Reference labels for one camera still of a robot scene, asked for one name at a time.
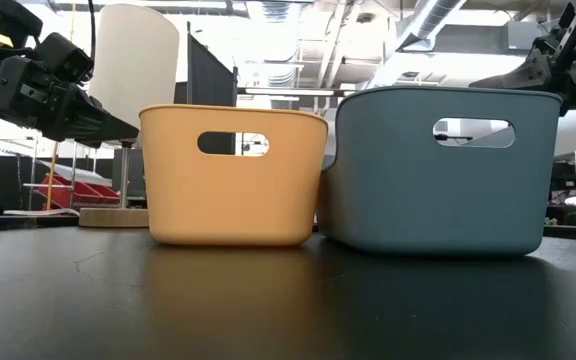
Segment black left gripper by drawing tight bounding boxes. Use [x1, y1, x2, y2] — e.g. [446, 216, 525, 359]
[0, 54, 140, 149]

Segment red storage bins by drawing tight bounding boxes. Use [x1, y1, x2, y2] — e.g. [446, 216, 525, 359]
[36, 172, 121, 210]

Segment white shade wooden base lamp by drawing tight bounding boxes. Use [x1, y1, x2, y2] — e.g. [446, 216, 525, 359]
[78, 3, 181, 229]

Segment black partition panel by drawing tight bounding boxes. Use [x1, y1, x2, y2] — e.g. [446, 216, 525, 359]
[186, 20, 240, 156]

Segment orange plastic bin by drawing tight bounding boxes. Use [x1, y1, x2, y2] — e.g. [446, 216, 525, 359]
[138, 103, 329, 247]

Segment blue plastic bin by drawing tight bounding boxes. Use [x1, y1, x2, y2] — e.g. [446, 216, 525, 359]
[316, 85, 564, 258]

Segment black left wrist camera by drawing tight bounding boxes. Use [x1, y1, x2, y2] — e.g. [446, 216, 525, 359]
[35, 32, 95, 84]

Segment silver ceiling duct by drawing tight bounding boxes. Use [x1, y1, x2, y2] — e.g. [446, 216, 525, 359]
[395, 0, 469, 52]

